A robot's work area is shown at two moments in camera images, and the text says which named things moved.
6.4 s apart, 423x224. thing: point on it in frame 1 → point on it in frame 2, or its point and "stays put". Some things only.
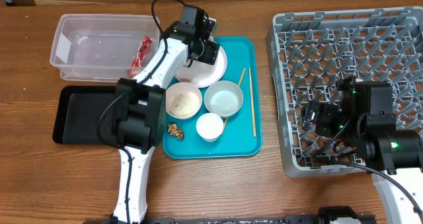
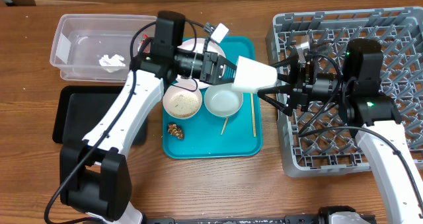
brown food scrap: [174, 130] stays put
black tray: [76, 112] stays put
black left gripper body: [207, 51] → [207, 66]
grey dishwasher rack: [310, 51] stays put
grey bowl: [223, 98] stays put
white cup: [209, 127] → [251, 74]
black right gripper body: [314, 117] → [298, 89]
